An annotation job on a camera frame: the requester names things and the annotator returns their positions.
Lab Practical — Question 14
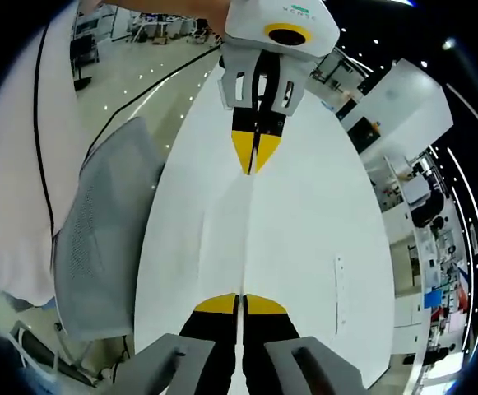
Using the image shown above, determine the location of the white square pillar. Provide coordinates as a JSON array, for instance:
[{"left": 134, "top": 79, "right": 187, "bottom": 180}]
[{"left": 341, "top": 58, "right": 456, "bottom": 165}]

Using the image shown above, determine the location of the black cabinet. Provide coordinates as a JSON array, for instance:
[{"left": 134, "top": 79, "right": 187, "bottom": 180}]
[{"left": 347, "top": 116, "right": 384, "bottom": 156}]

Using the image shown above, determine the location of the grey mesh chair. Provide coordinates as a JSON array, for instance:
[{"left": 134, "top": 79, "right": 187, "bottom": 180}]
[{"left": 7, "top": 116, "right": 166, "bottom": 390}]

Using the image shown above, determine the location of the person's white shirt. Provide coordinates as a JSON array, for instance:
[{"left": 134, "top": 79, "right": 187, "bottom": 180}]
[{"left": 0, "top": 7, "right": 94, "bottom": 308}]

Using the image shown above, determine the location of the thin black cable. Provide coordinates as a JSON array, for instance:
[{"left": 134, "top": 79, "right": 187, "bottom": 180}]
[{"left": 85, "top": 43, "right": 223, "bottom": 157}]

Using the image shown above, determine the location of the black cable on shirt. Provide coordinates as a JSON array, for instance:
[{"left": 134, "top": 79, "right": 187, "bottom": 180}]
[{"left": 32, "top": 24, "right": 57, "bottom": 272}]

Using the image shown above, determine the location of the black monitor on stand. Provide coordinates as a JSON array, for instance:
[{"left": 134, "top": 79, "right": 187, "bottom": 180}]
[{"left": 69, "top": 33, "right": 100, "bottom": 92}]

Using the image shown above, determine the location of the thin clear strip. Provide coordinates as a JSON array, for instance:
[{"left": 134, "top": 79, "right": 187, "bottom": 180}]
[{"left": 334, "top": 253, "right": 346, "bottom": 335}]

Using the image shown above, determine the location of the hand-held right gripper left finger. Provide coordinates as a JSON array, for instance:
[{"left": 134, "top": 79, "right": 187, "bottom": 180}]
[{"left": 110, "top": 292, "right": 239, "bottom": 395}]

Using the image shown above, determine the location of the blue box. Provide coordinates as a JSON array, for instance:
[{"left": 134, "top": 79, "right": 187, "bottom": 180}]
[{"left": 423, "top": 289, "right": 444, "bottom": 309}]

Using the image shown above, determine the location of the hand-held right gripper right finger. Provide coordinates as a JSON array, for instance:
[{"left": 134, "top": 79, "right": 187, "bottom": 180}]
[{"left": 242, "top": 294, "right": 369, "bottom": 395}]

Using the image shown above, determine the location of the clear food packaging bag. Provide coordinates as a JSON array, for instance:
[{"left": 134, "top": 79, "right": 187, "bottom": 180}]
[{"left": 199, "top": 170, "right": 264, "bottom": 300}]

